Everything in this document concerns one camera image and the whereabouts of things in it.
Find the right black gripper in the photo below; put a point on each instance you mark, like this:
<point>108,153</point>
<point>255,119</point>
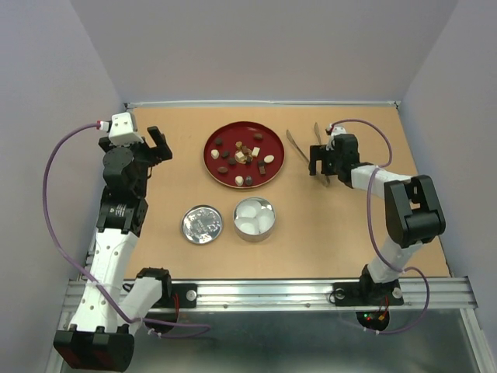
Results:
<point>319,152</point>

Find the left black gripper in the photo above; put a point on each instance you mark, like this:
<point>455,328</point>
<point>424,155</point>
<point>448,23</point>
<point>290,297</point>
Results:
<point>156,154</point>

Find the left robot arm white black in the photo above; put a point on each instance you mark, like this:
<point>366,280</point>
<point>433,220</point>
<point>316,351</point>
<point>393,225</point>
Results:
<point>100,336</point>

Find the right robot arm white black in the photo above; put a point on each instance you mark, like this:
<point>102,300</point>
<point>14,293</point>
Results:
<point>413,218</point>

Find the white square chocolate centre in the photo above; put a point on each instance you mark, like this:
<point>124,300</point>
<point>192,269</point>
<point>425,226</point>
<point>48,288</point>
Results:
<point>240,156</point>

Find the red round tray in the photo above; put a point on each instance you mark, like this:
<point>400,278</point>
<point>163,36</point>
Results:
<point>239,137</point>

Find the white paper cup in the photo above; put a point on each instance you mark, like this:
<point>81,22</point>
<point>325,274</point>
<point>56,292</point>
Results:
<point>248,226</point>
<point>265,219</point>
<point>248,209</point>

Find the silver tin lid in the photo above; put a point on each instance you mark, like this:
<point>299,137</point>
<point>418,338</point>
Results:
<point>201,224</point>

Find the round silver tin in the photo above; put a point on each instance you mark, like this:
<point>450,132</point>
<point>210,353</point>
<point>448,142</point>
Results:
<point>261,236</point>

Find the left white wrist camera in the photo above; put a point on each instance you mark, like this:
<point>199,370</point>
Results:
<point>123,130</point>

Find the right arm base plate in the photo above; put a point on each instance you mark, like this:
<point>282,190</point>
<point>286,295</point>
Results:
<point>353,294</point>

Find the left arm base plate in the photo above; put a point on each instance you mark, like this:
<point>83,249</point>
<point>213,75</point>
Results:
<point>174,295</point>

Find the aluminium mounting rail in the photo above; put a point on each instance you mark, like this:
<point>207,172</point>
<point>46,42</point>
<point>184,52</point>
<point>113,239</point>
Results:
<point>303,295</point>

